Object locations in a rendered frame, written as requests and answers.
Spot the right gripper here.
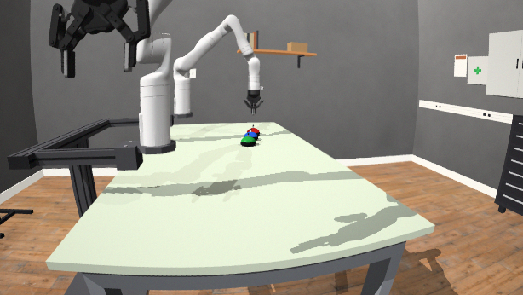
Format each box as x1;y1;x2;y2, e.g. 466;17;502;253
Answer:
49;0;151;78

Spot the blue dome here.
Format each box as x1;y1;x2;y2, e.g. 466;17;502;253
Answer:
244;129;258;140

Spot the red bell dome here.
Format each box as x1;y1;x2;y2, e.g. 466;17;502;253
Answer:
247;125;260;136

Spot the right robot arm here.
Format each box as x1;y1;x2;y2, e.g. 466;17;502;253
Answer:
136;0;173;147

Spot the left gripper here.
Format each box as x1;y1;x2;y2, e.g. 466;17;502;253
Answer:
244;90;264;115

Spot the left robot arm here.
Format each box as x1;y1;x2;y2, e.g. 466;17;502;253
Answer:
174;15;263;114

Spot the green bell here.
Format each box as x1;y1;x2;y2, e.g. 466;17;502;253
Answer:
240;133;256;147

